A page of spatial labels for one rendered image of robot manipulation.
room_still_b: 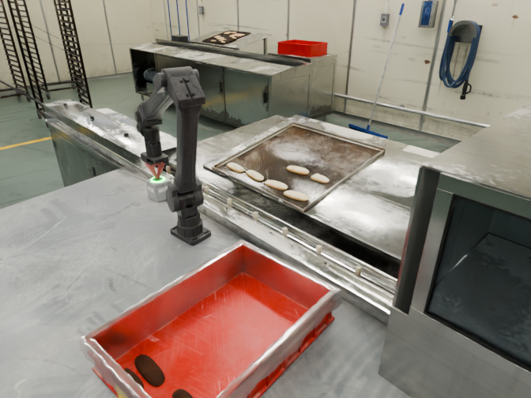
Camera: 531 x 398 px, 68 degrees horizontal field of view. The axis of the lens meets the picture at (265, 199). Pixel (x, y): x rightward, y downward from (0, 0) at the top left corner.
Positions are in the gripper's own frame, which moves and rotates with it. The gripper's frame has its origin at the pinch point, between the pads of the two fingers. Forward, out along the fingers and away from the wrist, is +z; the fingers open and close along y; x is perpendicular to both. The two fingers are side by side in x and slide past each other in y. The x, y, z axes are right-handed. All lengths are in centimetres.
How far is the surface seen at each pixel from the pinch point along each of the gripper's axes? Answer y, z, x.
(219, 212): 32.0, 4.4, 4.7
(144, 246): 26.9, 8.6, -21.4
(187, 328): 66, 8, -31
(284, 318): 80, 8, -12
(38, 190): -230, 93, 4
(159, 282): 45, 8, -27
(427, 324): 111, -12, -9
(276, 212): 40.4, 8.5, 24.8
